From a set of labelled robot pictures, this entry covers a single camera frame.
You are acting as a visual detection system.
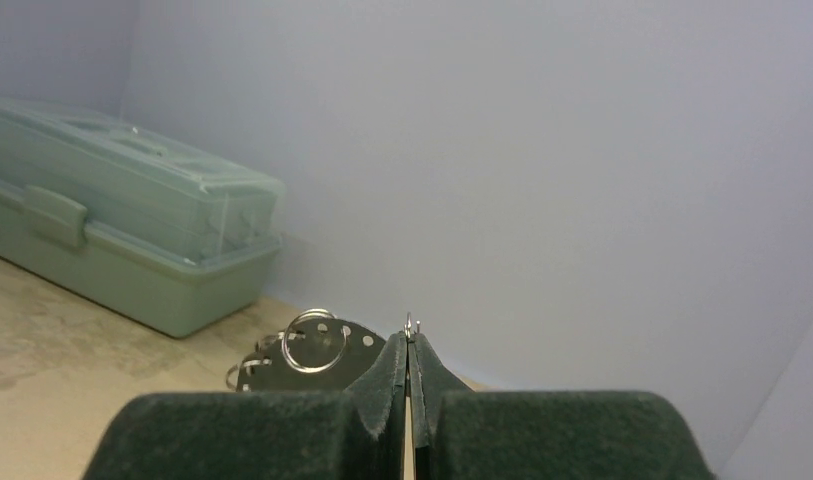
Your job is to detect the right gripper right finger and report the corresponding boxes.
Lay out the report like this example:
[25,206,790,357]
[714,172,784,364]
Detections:
[408,334,714,479]

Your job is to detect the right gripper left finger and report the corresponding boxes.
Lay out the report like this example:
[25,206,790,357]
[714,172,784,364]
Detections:
[83,333,407,480]

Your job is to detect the large metal keyring with keys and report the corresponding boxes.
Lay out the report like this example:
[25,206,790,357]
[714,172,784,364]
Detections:
[224,308,386,392]

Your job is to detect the green plastic toolbox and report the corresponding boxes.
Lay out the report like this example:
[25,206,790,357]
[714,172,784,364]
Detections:
[0,97,286,338]

